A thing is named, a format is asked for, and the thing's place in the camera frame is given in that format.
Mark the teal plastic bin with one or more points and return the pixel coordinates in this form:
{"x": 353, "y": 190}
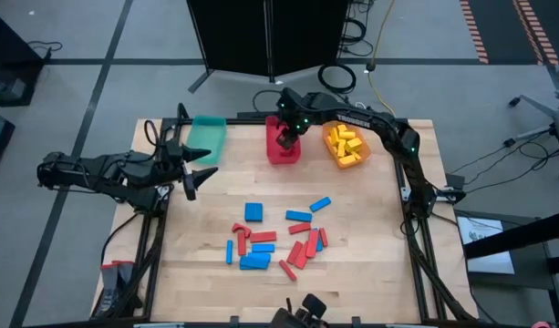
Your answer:
{"x": 208, "y": 132}

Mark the red plastic bin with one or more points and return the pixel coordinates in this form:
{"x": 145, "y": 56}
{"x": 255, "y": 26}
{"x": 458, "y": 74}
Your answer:
{"x": 274, "y": 155}

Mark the silver metal bracket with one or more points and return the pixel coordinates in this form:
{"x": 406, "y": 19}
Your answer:
{"x": 162, "y": 191}
{"x": 404, "y": 192}

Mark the black flat bar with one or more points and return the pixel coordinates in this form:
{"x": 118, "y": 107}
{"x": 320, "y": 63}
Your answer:
{"x": 251, "y": 114}

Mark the wide yellow wooden block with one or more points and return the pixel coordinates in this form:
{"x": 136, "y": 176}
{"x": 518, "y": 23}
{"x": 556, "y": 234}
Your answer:
{"x": 354, "y": 145}

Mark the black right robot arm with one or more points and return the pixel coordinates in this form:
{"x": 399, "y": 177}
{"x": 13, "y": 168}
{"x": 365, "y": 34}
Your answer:
{"x": 365, "y": 122}

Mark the white sheet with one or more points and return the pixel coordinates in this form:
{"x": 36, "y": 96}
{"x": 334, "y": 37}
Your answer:
{"x": 484, "y": 246}

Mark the black device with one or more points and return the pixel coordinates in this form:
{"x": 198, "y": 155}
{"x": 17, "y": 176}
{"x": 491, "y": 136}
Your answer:
{"x": 313, "y": 305}

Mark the red round object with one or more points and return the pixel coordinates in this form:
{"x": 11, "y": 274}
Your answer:
{"x": 541, "y": 324}

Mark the black power box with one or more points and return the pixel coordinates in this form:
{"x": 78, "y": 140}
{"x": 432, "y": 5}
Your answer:
{"x": 455, "y": 181}

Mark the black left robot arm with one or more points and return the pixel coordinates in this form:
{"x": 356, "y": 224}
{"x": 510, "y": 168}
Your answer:
{"x": 101, "y": 171}

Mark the black aluminium table frame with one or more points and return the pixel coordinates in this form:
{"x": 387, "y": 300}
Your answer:
{"x": 247, "y": 121}

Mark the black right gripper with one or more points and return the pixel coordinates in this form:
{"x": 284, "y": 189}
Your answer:
{"x": 293, "y": 123}

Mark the red wooden arch block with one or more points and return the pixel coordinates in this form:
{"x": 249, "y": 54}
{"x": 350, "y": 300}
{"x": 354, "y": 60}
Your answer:
{"x": 239, "y": 227}

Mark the small yellow wooden cube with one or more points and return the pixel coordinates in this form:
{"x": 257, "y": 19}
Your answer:
{"x": 342, "y": 128}

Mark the black partition panel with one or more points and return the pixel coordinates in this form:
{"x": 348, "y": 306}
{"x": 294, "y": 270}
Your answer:
{"x": 242, "y": 36}

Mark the black beam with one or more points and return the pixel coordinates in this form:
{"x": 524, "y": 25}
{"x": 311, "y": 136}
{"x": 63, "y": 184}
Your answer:
{"x": 516, "y": 237}

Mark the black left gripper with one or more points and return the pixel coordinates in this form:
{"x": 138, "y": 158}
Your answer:
{"x": 172, "y": 161}

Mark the orange plastic bin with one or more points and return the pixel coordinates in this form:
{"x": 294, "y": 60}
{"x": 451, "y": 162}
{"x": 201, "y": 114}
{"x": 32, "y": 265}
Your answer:
{"x": 358, "y": 135}

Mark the wide blue wooden block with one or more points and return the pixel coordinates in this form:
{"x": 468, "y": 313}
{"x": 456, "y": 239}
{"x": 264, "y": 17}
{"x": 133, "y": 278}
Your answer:
{"x": 255, "y": 261}

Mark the black cabinet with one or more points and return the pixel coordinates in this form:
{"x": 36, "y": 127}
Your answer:
{"x": 10, "y": 68}

